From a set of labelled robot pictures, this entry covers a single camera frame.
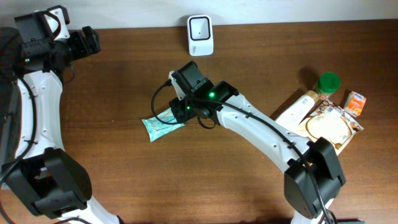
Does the grey plastic mesh basket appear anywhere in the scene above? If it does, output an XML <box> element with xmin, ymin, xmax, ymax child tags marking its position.
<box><xmin>1</xmin><ymin>27</ymin><xmax>21</xmax><ymax>165</ymax></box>

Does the white cream tube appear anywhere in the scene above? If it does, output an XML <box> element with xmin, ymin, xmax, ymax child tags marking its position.
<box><xmin>275</xmin><ymin>90</ymin><xmax>320</xmax><ymax>131</ymax></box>

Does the beige brown snack bag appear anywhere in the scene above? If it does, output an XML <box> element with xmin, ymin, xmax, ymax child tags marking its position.
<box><xmin>295</xmin><ymin>100</ymin><xmax>364</xmax><ymax>155</ymax></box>

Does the right black cable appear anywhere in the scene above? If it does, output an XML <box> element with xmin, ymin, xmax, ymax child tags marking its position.
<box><xmin>150</xmin><ymin>79</ymin><xmax>338</xmax><ymax>224</ymax></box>

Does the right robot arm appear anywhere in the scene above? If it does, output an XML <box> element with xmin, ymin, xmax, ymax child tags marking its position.
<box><xmin>167</xmin><ymin>61</ymin><xmax>346</xmax><ymax>223</ymax></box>

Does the teal wipes packet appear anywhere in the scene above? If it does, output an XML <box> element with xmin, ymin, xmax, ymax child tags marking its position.
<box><xmin>142</xmin><ymin>108</ymin><xmax>185</xmax><ymax>142</ymax></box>

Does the small orange white box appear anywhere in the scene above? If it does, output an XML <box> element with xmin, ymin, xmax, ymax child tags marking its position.
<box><xmin>343</xmin><ymin>91</ymin><xmax>366</xmax><ymax>117</ymax></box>

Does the white barcode scanner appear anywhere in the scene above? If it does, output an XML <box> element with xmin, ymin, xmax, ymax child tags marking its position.
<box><xmin>187</xmin><ymin>15</ymin><xmax>214</xmax><ymax>57</ymax></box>

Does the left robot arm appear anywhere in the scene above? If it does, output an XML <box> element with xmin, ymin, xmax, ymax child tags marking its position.
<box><xmin>1</xmin><ymin>6</ymin><xmax>121</xmax><ymax>223</ymax></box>

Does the green round item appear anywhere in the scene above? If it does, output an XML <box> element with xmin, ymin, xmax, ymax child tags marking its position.
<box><xmin>314</xmin><ymin>72</ymin><xmax>341</xmax><ymax>100</ymax></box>

